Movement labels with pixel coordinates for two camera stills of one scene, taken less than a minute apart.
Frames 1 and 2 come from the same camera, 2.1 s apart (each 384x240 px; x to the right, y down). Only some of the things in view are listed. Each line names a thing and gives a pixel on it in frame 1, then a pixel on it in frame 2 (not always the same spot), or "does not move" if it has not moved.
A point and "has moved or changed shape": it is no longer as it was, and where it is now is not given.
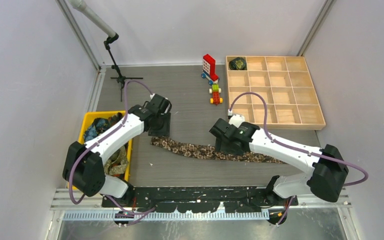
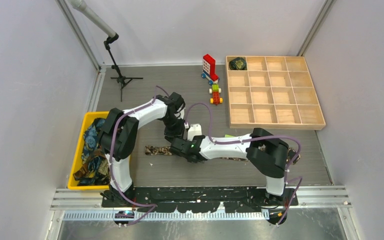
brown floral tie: [208, 150] has moved or changed shape
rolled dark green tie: [238, 63] does not move
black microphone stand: [121, 80] does not move
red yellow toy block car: [216, 99] does not move
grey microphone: [80, 5] does not move
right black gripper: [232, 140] → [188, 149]
